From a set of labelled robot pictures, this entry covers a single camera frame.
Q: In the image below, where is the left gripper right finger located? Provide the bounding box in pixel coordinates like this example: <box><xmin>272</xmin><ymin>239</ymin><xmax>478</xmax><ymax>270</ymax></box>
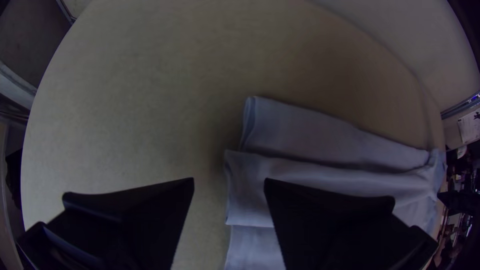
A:
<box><xmin>263</xmin><ymin>178</ymin><xmax>440</xmax><ymax>270</ymax></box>

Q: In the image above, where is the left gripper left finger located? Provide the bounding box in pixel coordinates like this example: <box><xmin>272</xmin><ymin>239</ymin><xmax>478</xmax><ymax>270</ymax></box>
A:
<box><xmin>16</xmin><ymin>177</ymin><xmax>195</xmax><ymax>270</ymax></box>

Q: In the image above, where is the light blue t-shirt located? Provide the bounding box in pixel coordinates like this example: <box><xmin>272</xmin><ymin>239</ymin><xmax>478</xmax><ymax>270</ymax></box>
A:
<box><xmin>223</xmin><ymin>95</ymin><xmax>448</xmax><ymax>270</ymax></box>

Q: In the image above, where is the white paper poster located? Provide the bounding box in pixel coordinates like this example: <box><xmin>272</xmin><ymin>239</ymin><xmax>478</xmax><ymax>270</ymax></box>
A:
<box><xmin>456</xmin><ymin>107</ymin><xmax>480</xmax><ymax>145</ymax></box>

